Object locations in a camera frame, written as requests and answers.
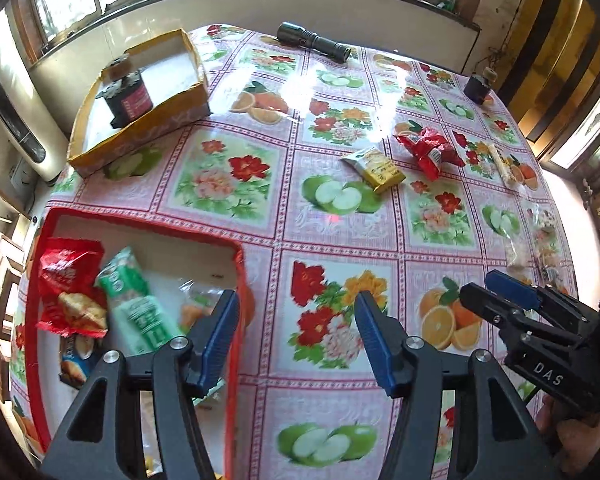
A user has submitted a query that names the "person's right hand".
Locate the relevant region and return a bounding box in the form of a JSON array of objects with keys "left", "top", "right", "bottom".
[{"left": 537, "top": 392, "right": 600, "bottom": 480}]

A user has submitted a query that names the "long white orange snack packet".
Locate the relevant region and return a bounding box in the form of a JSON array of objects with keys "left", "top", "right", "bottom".
[{"left": 487, "top": 142, "right": 518, "bottom": 191}]

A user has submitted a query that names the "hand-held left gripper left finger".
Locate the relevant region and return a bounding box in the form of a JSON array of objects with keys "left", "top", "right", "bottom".
[{"left": 40, "top": 289, "right": 242, "bottom": 480}]

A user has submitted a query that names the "black jar red label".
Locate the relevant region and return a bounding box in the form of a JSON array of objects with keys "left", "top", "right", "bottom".
[{"left": 96, "top": 55, "right": 155, "bottom": 128}]

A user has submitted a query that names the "yellow snack packet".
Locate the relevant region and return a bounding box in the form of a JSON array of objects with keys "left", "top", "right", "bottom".
[{"left": 340, "top": 146, "right": 407, "bottom": 193}]

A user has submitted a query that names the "red snack tray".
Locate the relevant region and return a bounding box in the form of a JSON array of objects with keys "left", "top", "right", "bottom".
[{"left": 27, "top": 207, "right": 253, "bottom": 480}]

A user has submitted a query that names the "wooden stool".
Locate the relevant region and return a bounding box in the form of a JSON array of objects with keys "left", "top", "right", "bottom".
[{"left": 0, "top": 232, "right": 26, "bottom": 356}]

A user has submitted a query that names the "green snack packet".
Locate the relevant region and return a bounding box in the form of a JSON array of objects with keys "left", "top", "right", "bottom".
[{"left": 96, "top": 246, "right": 183, "bottom": 356}]

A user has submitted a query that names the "clear nut cake packet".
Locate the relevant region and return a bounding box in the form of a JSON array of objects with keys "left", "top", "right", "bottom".
[{"left": 529, "top": 202, "right": 566, "bottom": 286}]

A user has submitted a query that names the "black flashlight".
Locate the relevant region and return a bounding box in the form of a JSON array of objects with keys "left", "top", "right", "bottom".
[{"left": 276, "top": 21, "right": 352, "bottom": 64}]

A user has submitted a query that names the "dark blue snack packet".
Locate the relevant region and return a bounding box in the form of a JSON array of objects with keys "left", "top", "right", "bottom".
[{"left": 59, "top": 332, "right": 103, "bottom": 388}]

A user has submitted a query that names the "white standing air conditioner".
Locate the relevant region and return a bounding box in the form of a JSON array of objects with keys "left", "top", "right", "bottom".
[{"left": 0, "top": 10, "right": 71, "bottom": 183}]

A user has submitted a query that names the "red snack packet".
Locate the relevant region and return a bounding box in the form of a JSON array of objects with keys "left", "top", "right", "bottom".
[
  {"left": 35, "top": 237, "right": 108, "bottom": 338},
  {"left": 394, "top": 127, "right": 465, "bottom": 182}
]

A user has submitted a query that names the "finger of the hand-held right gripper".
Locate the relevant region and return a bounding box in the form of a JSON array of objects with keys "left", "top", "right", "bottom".
[
  {"left": 460, "top": 282, "right": 531, "bottom": 333},
  {"left": 484, "top": 270, "right": 600, "bottom": 336}
]

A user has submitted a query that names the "yellow cardboard box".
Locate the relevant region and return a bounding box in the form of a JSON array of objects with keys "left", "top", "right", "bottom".
[{"left": 67, "top": 28, "right": 212, "bottom": 179}]

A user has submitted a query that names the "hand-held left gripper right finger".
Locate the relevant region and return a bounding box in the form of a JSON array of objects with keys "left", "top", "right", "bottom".
[{"left": 354, "top": 290, "right": 563, "bottom": 480}]

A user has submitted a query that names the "small dark bottle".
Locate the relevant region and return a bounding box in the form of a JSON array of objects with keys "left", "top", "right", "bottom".
[{"left": 463, "top": 66, "right": 496, "bottom": 106}]

